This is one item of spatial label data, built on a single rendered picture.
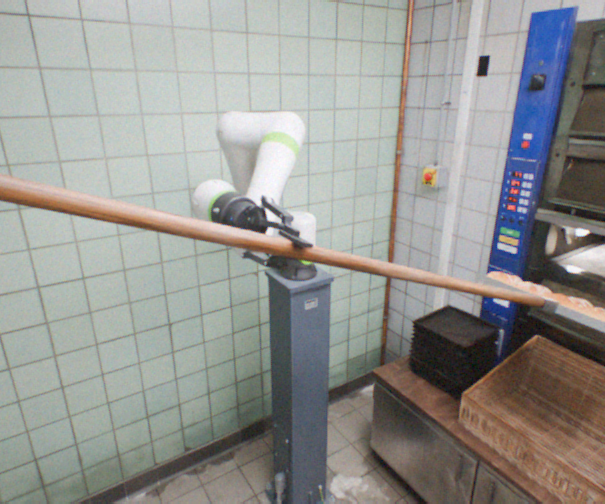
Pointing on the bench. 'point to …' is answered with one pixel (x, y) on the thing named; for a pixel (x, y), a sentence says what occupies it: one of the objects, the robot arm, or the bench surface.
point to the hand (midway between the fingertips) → (292, 249)
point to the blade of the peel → (569, 312)
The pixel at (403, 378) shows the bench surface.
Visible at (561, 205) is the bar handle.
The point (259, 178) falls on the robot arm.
